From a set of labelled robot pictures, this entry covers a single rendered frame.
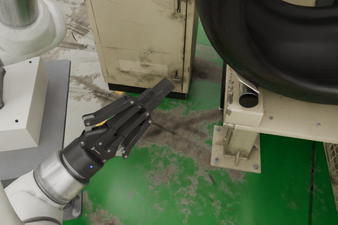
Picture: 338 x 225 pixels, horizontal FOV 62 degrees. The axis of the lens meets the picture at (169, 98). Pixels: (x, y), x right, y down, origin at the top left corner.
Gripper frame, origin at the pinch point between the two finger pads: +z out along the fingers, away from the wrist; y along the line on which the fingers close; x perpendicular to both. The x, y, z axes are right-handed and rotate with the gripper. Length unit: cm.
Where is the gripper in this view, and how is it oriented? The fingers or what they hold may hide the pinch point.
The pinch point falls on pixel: (156, 94)
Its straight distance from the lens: 54.9
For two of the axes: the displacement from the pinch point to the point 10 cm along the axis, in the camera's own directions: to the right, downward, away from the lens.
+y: 4.9, 6.3, 6.0
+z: 7.5, -6.6, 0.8
